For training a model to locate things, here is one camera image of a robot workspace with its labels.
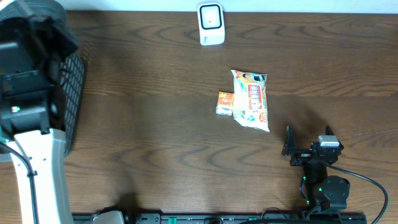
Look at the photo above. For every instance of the orange small snack packet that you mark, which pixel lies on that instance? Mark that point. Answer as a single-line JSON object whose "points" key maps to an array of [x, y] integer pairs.
{"points": [[225, 103]]}

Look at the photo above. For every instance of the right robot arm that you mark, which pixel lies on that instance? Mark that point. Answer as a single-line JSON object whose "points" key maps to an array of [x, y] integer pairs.
{"points": [[324, 193]]}

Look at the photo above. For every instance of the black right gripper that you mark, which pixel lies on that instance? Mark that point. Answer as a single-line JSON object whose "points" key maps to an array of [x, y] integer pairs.
{"points": [[290, 145]]}

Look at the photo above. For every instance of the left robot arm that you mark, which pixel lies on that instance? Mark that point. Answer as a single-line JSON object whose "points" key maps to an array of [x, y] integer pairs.
{"points": [[42, 80]]}

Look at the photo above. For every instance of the grey plastic mesh basket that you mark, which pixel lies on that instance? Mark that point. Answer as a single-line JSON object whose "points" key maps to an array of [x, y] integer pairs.
{"points": [[72, 81]]}

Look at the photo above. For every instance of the white barcode scanner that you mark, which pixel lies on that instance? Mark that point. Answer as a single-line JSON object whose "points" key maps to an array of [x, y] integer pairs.
{"points": [[211, 23]]}

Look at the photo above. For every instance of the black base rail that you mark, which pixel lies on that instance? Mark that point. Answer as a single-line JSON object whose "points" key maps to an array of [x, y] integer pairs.
{"points": [[156, 218]]}

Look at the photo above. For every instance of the large white snack bag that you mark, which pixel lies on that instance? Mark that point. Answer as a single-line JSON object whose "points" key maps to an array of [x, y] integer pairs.
{"points": [[250, 108]]}

